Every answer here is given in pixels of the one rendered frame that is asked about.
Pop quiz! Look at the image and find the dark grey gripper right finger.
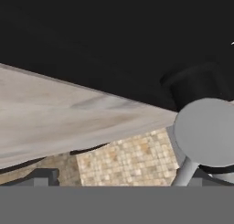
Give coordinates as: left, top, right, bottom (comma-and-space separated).
188, 168, 234, 187

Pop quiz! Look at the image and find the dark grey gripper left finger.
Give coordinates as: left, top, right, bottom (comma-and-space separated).
0, 167, 60, 187

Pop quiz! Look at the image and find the grey round stool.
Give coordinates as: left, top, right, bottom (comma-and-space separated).
165, 97, 234, 187

